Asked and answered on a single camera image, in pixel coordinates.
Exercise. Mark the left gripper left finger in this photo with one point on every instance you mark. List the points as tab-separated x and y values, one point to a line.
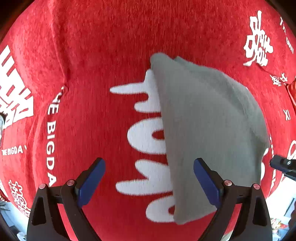
45	222

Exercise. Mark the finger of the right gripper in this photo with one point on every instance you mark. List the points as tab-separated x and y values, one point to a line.
287	167

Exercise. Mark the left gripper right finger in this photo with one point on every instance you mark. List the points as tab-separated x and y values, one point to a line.
253	222

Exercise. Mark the grey knit sweater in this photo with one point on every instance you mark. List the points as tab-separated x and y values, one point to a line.
206	114

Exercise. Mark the red printed blanket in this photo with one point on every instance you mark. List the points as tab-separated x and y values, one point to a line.
77	84

